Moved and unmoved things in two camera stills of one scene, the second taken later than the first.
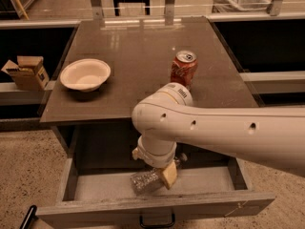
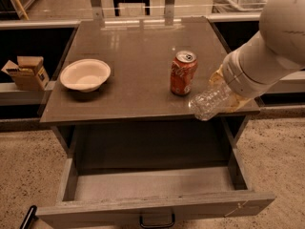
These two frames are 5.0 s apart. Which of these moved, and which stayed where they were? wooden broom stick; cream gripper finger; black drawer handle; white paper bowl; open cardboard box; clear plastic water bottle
Moved: clear plastic water bottle; cream gripper finger
Stayed: wooden broom stick; white paper bowl; open cardboard box; black drawer handle
